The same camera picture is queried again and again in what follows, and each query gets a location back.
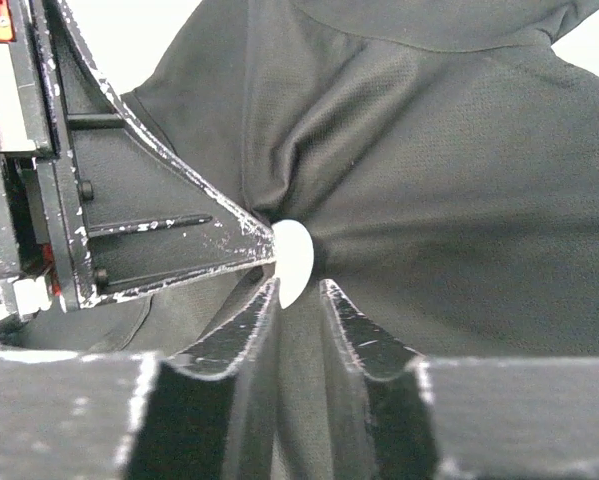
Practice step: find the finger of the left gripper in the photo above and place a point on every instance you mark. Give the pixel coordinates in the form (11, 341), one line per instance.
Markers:
(126, 216)

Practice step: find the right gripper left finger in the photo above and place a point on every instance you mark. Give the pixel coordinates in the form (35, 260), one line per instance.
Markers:
(212, 411)

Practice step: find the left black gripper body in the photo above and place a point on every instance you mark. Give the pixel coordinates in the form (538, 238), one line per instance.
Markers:
(9, 165)

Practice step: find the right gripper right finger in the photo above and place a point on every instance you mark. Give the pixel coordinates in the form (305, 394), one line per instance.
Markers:
(378, 424)

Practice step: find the round badge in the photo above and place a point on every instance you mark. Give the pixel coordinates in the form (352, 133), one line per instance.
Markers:
(295, 258)

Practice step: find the black t-shirt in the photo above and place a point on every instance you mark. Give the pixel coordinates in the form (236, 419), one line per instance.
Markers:
(445, 162)

